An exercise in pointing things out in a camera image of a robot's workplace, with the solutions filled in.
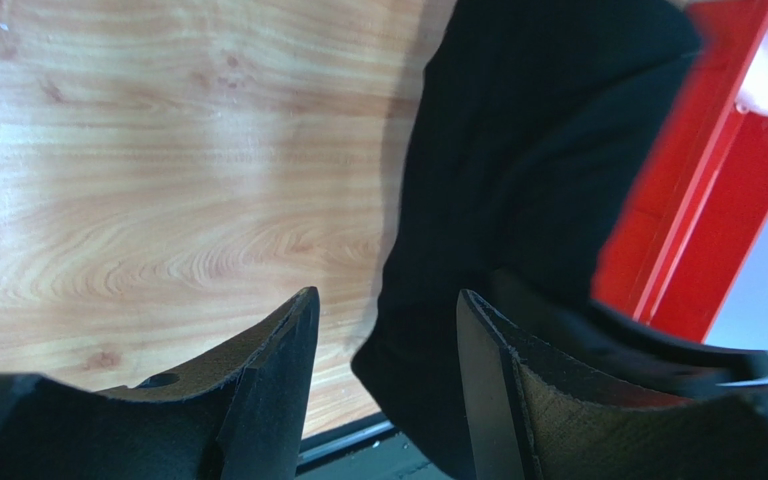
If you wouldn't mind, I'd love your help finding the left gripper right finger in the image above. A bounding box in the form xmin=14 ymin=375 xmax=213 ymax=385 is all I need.
xmin=457 ymin=291 xmax=768 ymax=479

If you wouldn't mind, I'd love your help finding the black t-shirt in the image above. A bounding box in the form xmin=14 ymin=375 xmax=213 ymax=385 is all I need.
xmin=351 ymin=1 xmax=700 ymax=479

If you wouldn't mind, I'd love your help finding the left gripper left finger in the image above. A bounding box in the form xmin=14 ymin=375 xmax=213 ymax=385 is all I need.
xmin=0 ymin=287 xmax=320 ymax=479

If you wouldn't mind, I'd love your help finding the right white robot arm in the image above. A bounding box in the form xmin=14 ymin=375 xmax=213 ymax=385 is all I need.
xmin=494 ymin=30 xmax=768 ymax=398

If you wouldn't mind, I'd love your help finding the red plastic tray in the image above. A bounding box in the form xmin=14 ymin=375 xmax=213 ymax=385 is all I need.
xmin=593 ymin=1 xmax=768 ymax=341

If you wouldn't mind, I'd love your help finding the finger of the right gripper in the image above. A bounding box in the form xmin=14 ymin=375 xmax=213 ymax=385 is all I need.
xmin=491 ymin=269 xmax=768 ymax=399

